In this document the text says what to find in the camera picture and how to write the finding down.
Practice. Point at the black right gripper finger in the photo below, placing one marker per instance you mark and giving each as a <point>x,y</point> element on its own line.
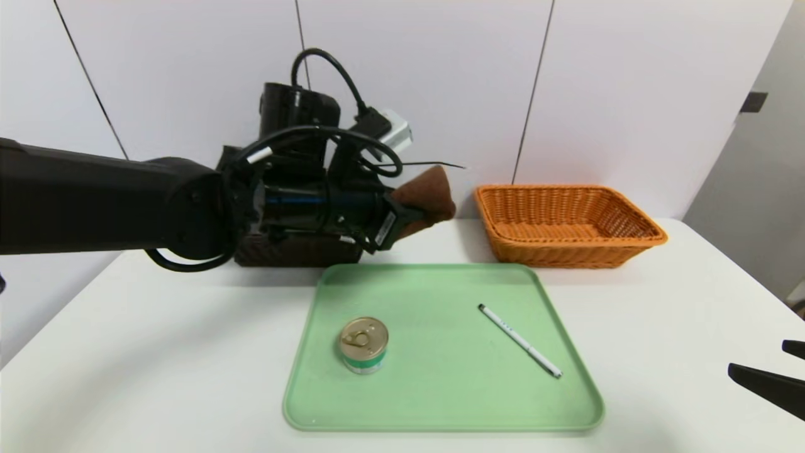
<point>777,390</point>
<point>795,349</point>

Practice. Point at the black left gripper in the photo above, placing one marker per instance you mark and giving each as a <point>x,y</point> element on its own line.
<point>387,228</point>

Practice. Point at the brown towel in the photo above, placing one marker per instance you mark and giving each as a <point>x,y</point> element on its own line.
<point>434,195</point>

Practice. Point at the tin can with gold lid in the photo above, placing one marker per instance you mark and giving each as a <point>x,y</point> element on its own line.
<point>365,343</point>

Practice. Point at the white pen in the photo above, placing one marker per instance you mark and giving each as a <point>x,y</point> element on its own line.
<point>522,343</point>

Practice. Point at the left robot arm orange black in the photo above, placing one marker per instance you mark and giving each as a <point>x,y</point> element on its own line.
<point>94,195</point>

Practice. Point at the dark brown wicker basket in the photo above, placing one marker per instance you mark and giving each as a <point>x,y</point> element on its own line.
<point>295,251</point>

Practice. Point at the orange wicker basket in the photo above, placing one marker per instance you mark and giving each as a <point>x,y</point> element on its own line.
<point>566,251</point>

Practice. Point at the green plastic tray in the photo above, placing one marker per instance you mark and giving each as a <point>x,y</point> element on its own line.
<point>440,390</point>

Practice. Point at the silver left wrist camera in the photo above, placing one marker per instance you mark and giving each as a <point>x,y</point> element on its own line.
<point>395,133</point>

